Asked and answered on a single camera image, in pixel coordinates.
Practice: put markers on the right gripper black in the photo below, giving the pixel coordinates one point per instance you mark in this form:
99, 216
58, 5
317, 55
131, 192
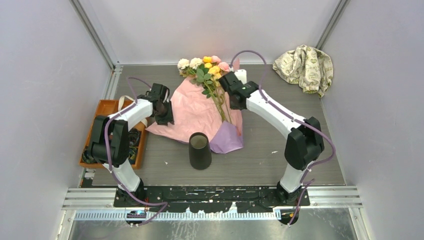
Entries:
234, 107

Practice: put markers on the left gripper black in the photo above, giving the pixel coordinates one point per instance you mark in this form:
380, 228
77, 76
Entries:
169, 117

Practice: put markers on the cream ribbon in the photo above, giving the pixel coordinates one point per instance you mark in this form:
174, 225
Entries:
126, 100

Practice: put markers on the pink purple wrapping paper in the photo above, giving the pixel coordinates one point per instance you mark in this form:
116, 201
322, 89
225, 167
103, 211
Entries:
193, 112

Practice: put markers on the purple flower bouquet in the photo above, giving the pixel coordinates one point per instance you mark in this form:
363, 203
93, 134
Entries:
205, 72

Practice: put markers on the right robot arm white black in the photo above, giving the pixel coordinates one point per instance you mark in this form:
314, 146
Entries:
303, 145

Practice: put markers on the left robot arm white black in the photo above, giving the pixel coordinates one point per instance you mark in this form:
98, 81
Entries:
109, 142

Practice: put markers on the dark cylindrical vase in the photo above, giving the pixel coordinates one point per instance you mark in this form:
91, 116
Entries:
200, 156

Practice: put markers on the rolled dark fabric upper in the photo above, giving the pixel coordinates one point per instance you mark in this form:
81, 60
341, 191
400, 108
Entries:
134, 136

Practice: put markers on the rolled dark fabric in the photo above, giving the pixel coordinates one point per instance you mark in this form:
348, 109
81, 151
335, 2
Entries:
132, 155
134, 136
87, 158

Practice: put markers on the rolled dark fabric lower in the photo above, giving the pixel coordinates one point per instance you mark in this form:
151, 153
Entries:
132, 155

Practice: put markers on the orange compartment tray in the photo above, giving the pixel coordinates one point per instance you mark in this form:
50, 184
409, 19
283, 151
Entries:
107, 107

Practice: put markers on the patterned cream cloth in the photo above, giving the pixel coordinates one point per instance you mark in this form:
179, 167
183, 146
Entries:
307, 67

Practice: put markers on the rolled dark fabric left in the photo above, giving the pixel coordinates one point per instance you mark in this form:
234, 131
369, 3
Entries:
87, 158

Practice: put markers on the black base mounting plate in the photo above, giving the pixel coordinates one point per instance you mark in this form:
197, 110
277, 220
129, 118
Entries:
219, 199

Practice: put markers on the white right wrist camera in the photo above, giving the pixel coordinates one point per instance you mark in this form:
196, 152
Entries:
241, 75

